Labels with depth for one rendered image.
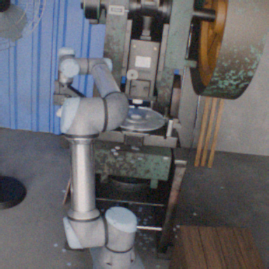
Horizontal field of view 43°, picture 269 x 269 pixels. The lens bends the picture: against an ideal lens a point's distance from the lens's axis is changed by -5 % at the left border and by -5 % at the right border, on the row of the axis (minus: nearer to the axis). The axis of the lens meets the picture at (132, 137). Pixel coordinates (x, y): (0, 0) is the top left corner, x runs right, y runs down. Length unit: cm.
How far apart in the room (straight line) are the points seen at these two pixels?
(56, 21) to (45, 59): 35
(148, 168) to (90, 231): 67
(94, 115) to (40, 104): 210
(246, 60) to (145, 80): 54
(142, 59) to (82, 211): 85
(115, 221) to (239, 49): 83
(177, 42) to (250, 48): 39
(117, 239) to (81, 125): 43
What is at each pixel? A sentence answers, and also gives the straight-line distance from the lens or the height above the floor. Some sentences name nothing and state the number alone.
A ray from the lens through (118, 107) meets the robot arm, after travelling 121.
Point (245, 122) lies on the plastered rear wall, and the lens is 338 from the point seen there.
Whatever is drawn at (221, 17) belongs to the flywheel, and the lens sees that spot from 179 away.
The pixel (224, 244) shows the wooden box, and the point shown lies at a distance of 180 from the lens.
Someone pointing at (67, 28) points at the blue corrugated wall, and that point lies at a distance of 302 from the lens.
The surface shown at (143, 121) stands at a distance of 179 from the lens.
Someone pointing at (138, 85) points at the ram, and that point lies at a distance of 178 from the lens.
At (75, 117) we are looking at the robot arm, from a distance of 116.
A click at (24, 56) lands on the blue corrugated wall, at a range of 316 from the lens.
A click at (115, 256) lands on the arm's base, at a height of 52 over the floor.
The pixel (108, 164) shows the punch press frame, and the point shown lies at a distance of 183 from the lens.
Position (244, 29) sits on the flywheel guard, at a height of 134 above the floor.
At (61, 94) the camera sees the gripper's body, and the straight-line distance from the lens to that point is 169.
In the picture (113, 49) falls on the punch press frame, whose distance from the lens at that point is 173.
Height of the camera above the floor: 150
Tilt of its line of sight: 26 degrees down
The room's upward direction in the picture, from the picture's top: 7 degrees clockwise
